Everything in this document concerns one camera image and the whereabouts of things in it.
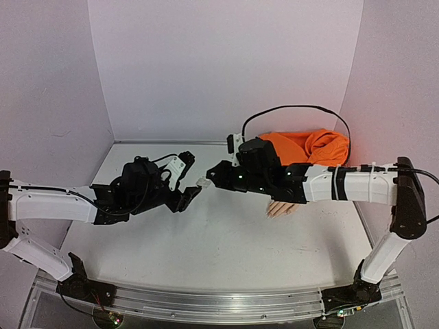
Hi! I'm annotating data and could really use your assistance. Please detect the orange hoodie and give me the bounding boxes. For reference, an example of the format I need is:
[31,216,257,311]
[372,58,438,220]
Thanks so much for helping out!
[259,129,349,167]

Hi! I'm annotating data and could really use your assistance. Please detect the aluminium front rail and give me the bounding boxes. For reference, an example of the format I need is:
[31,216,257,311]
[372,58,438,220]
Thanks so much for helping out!
[30,278,412,323]

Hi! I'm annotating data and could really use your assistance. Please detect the clear nail polish bottle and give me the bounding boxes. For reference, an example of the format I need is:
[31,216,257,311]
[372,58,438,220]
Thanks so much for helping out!
[196,177,212,189]

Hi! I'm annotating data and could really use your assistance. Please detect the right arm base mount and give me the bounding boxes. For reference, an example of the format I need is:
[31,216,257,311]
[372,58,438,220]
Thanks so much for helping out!
[321,260,382,315]

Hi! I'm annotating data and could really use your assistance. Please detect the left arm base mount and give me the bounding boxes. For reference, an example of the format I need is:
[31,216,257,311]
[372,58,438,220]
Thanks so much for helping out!
[56,252,117,308]

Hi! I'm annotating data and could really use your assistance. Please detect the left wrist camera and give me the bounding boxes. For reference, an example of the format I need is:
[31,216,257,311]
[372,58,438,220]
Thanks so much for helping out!
[164,151,195,191]

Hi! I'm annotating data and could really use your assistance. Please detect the black left camera cable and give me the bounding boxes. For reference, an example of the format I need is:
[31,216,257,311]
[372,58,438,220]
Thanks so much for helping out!
[88,154,176,217]

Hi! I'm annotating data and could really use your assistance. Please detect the mannequin hand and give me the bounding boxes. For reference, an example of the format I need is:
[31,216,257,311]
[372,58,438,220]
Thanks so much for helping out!
[267,201,299,218]

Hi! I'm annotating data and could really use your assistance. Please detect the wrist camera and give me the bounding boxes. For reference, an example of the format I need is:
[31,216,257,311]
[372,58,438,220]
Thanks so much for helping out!
[164,151,195,191]
[226,133,244,167]

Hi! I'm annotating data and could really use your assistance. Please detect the black camera cable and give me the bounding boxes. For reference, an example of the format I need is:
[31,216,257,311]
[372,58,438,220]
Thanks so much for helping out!
[88,154,176,217]
[241,105,439,226]

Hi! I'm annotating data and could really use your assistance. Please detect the black right camera cable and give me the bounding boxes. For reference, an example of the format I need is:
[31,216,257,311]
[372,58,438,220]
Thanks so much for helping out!
[241,105,439,226]

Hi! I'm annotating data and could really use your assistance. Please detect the aluminium rail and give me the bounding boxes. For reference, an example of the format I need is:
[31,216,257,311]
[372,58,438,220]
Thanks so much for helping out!
[114,140,226,145]
[30,278,412,323]

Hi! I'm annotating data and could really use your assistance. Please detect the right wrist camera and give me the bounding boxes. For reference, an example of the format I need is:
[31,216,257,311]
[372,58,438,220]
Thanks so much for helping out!
[226,133,244,167]

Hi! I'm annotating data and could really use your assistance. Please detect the aluminium back rail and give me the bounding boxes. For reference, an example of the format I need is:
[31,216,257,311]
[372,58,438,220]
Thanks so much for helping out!
[114,140,226,145]

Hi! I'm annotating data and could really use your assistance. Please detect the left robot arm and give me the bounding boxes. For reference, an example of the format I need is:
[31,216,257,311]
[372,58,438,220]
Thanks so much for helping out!
[1,151,202,300]

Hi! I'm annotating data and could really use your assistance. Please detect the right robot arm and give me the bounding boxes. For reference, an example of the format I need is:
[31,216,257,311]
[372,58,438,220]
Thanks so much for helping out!
[206,138,427,284]

